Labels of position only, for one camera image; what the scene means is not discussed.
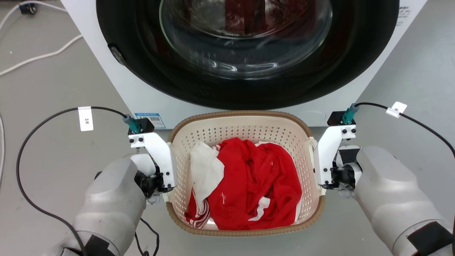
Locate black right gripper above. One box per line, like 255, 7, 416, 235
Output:
331, 148, 362, 191

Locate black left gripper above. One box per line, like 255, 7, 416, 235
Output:
135, 166, 166, 199

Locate beige perforated laundry basket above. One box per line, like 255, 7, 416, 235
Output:
166, 110, 327, 237

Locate white garment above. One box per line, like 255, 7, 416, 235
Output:
190, 142, 225, 204

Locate blue energy label sticker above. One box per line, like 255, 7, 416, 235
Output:
134, 112, 167, 129

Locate red garment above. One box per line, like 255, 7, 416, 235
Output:
184, 138, 303, 231

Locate white front-load washing machine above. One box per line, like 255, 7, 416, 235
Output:
60, 0, 429, 129

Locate black round washer door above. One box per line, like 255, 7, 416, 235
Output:
96, 0, 400, 110

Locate white text sticker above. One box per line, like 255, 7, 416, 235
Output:
394, 5, 411, 27

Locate red clothes inside washer drum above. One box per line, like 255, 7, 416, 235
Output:
223, 0, 317, 37

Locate black floor plug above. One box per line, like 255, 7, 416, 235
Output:
19, 2, 38, 15

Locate white right camera bracket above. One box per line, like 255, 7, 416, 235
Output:
313, 124, 357, 188

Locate white camera bracket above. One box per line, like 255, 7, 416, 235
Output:
313, 124, 357, 188
128, 131, 177, 193

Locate white left camera bracket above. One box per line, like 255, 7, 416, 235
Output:
128, 131, 177, 193

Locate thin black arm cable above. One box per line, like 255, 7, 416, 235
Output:
134, 217, 160, 256

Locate black right camera cable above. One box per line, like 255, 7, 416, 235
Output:
355, 102, 455, 159

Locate black camera cable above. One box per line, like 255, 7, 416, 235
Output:
16, 106, 128, 256
355, 102, 455, 159

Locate white cable tag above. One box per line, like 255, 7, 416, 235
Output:
77, 106, 94, 132
386, 101, 408, 118

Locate black left camera cable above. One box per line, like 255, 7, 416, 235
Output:
16, 106, 128, 256

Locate white floor cable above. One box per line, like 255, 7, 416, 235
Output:
0, 34, 84, 77
0, 0, 69, 32

